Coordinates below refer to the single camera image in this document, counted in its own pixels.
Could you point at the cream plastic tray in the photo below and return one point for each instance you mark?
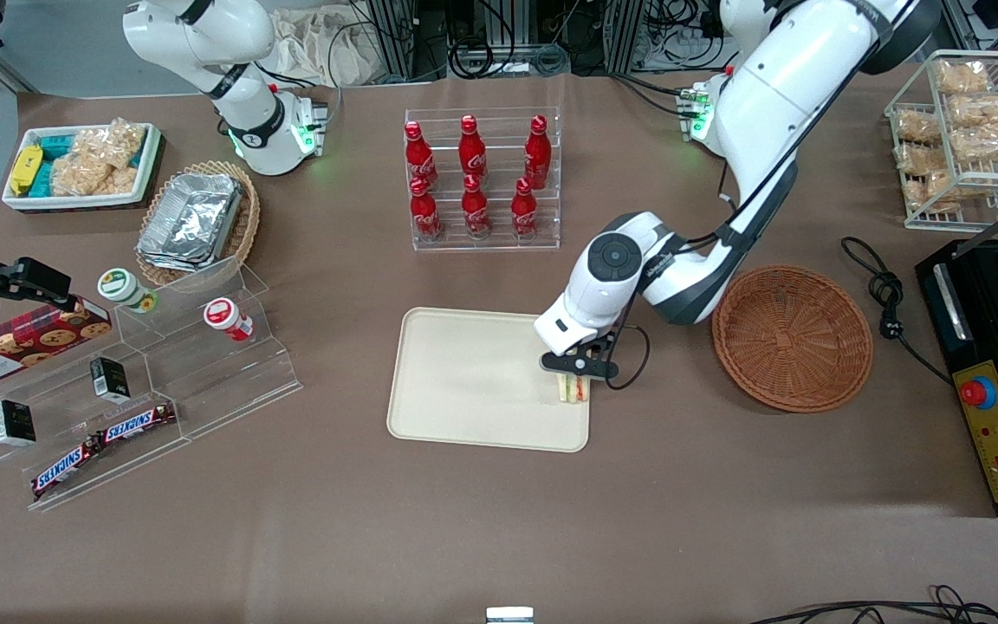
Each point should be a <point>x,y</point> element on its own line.
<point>473,381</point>

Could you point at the teal snack pack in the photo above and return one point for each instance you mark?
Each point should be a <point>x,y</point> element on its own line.
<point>55,146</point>
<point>42,178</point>

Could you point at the oval wicker basket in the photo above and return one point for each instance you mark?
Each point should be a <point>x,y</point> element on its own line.
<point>243,221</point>

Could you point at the yellow snack pack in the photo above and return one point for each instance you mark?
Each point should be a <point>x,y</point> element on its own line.
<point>25,169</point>

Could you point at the red emergency stop button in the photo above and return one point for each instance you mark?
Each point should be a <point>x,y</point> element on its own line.
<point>978,393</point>

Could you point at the Snickers chocolate bar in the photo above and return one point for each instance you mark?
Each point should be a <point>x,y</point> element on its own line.
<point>66,469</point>
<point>138,423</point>

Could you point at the white rectangular snack bin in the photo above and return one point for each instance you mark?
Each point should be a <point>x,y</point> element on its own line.
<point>148,165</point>

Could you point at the black countertop appliance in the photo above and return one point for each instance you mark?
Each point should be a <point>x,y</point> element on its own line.
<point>967,303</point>

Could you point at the triangle sandwich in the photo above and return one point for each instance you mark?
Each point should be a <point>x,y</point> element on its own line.
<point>574,390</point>

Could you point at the clear acrylic stepped display stand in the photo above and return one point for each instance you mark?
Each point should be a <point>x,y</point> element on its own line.
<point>204,381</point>

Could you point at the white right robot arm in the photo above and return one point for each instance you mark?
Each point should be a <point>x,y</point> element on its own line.
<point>204,35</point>

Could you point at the small black carton box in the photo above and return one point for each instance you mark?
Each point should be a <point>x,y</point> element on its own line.
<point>14,423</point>
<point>109,380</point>

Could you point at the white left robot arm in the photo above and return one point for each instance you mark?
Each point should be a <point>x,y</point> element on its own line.
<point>776,95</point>

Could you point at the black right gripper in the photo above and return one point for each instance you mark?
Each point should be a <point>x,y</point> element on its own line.
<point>7,282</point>

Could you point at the round brown wicker basket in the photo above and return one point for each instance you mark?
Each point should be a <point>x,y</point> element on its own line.
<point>792,338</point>

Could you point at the red Coca-Cola bottle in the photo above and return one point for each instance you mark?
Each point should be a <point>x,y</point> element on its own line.
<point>425,212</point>
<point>471,149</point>
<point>475,210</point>
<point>419,156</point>
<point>523,211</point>
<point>537,152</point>

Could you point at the clear acrylic bottle rack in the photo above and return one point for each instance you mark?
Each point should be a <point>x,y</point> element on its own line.
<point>482,238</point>

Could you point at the clear bag of fried snacks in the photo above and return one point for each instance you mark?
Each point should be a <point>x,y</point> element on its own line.
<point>984,110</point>
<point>930,192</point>
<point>962,76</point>
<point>984,143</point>
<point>916,126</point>
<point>919,159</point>

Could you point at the aluminium foil container stack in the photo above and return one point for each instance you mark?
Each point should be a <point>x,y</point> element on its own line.
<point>191,221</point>

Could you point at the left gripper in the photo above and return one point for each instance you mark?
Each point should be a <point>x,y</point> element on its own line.
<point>600,347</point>

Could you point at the clear bag of rice crackers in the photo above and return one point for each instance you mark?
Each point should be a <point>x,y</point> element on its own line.
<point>118,143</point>
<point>87,178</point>

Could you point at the red lidded yogurt cup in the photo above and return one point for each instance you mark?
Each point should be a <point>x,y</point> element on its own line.
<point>226,319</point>

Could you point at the green lidded sunflower cup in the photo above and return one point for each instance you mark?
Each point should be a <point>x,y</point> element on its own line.
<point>125,289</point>

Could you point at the Walkers red tartan cookie box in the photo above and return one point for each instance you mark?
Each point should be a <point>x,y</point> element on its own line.
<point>22,342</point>

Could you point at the aluminium frame post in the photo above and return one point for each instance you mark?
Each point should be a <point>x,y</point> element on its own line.
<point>625,35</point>
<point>395,39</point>

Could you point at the small white box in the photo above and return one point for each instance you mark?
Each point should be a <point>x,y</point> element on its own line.
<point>509,615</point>

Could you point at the beige cloth bag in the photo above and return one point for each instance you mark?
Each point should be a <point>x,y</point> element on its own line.
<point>326,43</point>

